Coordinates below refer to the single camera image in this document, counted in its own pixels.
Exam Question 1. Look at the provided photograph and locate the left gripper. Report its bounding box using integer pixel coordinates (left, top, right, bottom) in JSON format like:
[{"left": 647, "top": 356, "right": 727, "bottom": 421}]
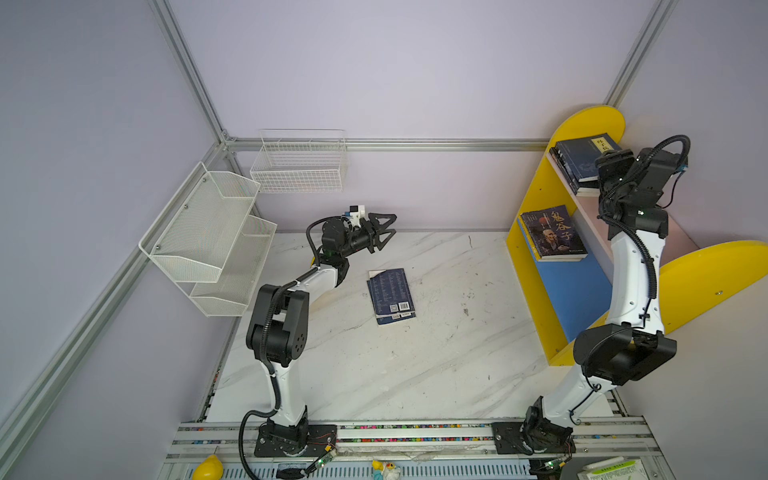
[{"left": 341, "top": 213, "right": 396, "bottom": 259}]

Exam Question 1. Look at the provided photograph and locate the black book with barcode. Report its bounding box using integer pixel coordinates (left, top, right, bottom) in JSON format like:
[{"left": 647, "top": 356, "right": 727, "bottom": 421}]
[{"left": 547, "top": 148, "right": 600, "bottom": 198}]

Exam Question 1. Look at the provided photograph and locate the blue book front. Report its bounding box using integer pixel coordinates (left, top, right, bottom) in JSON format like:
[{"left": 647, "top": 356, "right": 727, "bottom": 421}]
[{"left": 554, "top": 133, "right": 621, "bottom": 183}]

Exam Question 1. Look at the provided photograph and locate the blue book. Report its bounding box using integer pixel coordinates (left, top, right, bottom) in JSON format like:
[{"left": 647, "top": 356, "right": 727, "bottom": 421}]
[
  {"left": 366, "top": 268, "right": 416, "bottom": 326},
  {"left": 554, "top": 133, "right": 621, "bottom": 183}
]

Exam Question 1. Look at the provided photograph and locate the purple old man book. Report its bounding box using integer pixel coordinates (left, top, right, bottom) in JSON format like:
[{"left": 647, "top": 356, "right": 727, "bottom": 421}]
[{"left": 520, "top": 205, "right": 588, "bottom": 262}]

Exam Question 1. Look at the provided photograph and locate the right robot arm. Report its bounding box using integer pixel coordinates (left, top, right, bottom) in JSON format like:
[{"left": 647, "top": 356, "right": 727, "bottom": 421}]
[{"left": 492, "top": 136, "right": 690, "bottom": 455}]

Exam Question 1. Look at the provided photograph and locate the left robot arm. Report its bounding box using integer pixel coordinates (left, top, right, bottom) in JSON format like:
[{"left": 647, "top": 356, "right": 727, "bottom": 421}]
[{"left": 238, "top": 205, "right": 397, "bottom": 457}]

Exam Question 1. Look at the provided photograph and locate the yellow pink blue bookshelf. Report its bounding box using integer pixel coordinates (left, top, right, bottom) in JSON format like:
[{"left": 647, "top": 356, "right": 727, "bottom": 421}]
[{"left": 505, "top": 105, "right": 768, "bottom": 367}]

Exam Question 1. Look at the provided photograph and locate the white mesh two-tier shelf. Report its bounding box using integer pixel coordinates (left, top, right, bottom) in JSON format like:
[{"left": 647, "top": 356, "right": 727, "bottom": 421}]
[{"left": 138, "top": 163, "right": 277, "bottom": 317}]

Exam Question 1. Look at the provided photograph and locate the small yellow duck toy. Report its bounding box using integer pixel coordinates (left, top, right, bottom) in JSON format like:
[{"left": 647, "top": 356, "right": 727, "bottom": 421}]
[{"left": 371, "top": 460, "right": 402, "bottom": 480}]

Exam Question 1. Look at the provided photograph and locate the yellow lemon toy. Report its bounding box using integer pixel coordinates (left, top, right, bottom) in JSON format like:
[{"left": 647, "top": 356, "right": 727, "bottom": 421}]
[{"left": 191, "top": 455, "right": 223, "bottom": 480}]

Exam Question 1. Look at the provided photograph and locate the green white box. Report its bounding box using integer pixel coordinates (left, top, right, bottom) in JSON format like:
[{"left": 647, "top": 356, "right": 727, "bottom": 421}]
[{"left": 577, "top": 456, "right": 649, "bottom": 480}]

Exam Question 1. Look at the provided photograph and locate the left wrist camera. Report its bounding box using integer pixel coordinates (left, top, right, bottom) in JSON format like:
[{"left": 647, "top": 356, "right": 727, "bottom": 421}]
[{"left": 344, "top": 205, "right": 368, "bottom": 228}]

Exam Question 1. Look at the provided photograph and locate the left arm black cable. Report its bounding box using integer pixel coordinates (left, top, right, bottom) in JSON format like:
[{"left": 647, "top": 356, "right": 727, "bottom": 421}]
[{"left": 304, "top": 215, "right": 340, "bottom": 268}]

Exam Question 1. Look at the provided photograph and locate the white wire basket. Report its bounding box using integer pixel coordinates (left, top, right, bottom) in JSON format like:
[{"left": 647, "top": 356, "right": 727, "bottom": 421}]
[{"left": 250, "top": 129, "right": 348, "bottom": 194}]

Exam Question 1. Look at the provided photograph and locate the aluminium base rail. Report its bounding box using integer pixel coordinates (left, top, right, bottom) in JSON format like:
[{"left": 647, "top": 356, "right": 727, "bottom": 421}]
[{"left": 158, "top": 377, "right": 675, "bottom": 479}]

